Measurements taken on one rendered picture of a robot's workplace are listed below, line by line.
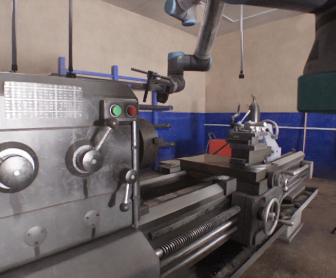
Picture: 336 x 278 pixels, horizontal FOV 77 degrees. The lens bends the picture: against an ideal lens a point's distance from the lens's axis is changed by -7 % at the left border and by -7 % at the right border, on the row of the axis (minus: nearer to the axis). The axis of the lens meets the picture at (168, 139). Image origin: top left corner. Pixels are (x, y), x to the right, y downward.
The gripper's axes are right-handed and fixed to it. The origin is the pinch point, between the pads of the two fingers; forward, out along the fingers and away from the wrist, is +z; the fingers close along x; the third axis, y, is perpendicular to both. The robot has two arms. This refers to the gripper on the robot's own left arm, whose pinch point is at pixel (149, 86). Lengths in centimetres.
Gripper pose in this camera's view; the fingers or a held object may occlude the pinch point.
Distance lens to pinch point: 103.3
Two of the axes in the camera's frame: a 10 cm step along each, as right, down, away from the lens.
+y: 2.1, -9.1, -3.7
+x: 8.7, 3.4, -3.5
